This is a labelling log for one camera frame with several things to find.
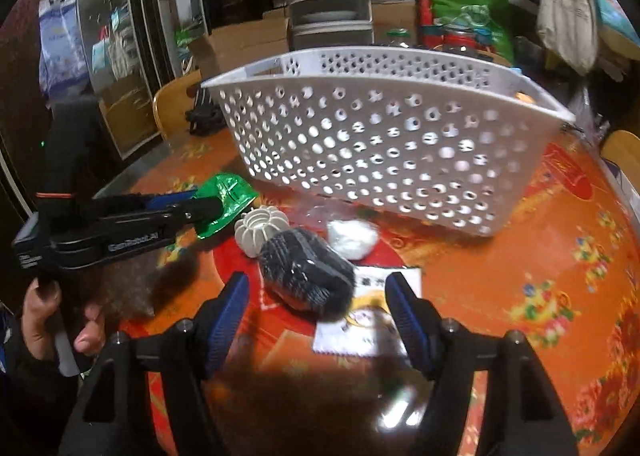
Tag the blue white plastic bag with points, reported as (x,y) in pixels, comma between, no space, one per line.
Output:
(62,43)

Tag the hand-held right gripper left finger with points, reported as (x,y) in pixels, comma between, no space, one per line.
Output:
(231,308)

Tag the white printed sachet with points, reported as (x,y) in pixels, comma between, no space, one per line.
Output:
(367,323)

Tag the clear plastic wrapper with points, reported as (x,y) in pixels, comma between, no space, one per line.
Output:
(315,213)

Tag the wooden chair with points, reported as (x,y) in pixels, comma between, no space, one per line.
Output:
(622,156)
(172,108)

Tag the cardboard box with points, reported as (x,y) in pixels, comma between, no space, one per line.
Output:
(240,46)

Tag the green foil packet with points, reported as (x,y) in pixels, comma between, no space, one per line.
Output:
(227,201)

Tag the white ribbed ball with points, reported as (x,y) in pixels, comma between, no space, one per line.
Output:
(260,228)

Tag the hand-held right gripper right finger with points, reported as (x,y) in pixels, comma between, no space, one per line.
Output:
(404,313)

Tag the green plastic bag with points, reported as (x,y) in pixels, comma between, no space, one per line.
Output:
(472,18)

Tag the white cotton wad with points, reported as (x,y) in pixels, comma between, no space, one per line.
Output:
(352,238)

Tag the black sandal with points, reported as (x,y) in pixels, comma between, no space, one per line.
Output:
(204,116)

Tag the glass jar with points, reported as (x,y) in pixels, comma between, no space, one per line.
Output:
(397,38)

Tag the white perforated plastic basket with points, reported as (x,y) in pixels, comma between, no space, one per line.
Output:
(395,136)

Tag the mirror wardrobe door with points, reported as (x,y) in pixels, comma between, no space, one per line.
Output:
(117,36)

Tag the black knit cloth bundle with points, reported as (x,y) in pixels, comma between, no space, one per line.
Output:
(305,268)

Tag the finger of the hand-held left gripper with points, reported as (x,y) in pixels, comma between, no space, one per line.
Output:
(200,212)
(175,198)

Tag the beige tote bag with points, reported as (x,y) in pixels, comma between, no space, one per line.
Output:
(567,11)

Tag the person's left hand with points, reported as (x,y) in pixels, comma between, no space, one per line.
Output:
(42,321)

